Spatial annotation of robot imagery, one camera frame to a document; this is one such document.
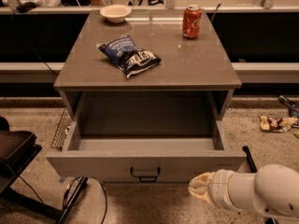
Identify grey top drawer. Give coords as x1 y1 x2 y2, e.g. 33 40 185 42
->
47 92 245 183

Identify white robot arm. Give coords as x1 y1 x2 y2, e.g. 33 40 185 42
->
188 164 299 221

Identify grey drawer cabinet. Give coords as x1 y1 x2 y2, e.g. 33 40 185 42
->
54 9 241 117

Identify black pole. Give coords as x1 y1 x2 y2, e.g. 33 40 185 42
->
242 146 257 173

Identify brown snack wrapper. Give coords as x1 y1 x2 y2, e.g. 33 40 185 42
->
260 116 298 133

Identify blue snack packet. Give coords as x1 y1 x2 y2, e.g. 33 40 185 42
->
278 95 299 119

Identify blue kettle chips bag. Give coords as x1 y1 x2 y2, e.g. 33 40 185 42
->
97 35 161 78

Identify orange soda can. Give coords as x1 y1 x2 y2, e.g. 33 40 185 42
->
183 5 202 39

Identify black tray stand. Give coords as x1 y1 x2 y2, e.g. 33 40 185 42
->
0 117 62 221

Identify white bowl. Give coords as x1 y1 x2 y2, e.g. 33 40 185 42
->
100 5 131 23

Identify black drawer handle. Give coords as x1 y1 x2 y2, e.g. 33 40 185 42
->
130 167 161 183

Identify black cable on floor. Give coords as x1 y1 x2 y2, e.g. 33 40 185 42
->
62 176 108 224

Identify wire mesh basket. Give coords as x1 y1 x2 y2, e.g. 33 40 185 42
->
51 109 71 150

